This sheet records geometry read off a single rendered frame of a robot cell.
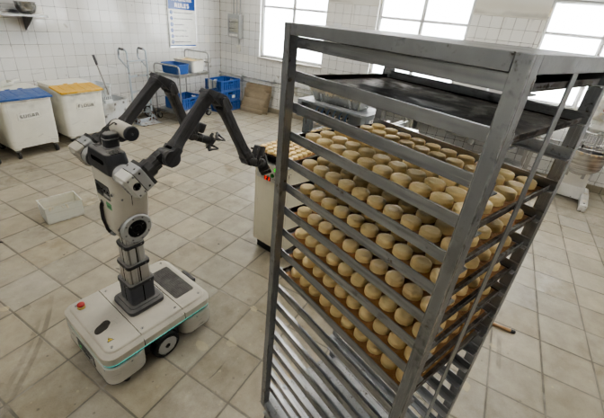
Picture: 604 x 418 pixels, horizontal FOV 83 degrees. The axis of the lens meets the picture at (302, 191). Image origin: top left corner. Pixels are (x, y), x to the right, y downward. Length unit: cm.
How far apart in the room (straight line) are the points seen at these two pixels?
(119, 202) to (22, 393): 114
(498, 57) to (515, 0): 532
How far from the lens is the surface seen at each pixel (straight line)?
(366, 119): 284
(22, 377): 255
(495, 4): 597
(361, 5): 639
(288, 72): 103
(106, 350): 214
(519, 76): 64
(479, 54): 67
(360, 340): 118
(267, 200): 275
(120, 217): 187
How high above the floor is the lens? 184
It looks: 27 degrees down
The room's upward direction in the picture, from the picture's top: 6 degrees clockwise
